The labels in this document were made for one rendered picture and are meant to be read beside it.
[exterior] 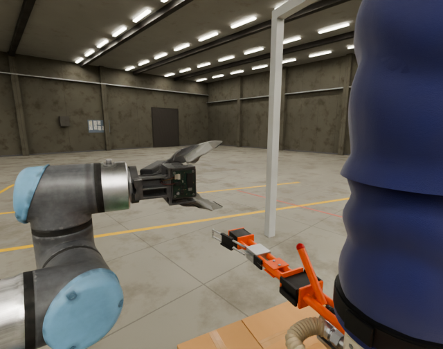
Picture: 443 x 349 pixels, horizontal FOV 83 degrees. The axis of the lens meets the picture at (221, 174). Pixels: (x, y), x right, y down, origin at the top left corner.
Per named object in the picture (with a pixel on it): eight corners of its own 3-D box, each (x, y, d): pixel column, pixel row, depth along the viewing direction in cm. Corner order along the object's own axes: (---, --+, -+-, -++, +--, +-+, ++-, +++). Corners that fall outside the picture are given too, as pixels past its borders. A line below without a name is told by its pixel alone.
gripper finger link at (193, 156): (232, 143, 51) (197, 172, 49) (219, 142, 56) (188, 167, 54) (223, 131, 50) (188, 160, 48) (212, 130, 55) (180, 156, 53)
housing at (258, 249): (271, 262, 89) (271, 251, 88) (255, 266, 86) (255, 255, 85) (260, 253, 95) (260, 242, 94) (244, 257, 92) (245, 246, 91)
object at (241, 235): (253, 246, 101) (254, 234, 100) (237, 249, 97) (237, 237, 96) (243, 237, 108) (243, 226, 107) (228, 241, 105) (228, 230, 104)
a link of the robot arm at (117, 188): (104, 204, 50) (100, 156, 48) (131, 201, 52) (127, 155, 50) (105, 219, 42) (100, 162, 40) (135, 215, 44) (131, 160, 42)
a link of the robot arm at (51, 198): (30, 217, 45) (21, 163, 44) (105, 208, 50) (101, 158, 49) (12, 237, 37) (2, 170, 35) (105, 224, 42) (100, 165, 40)
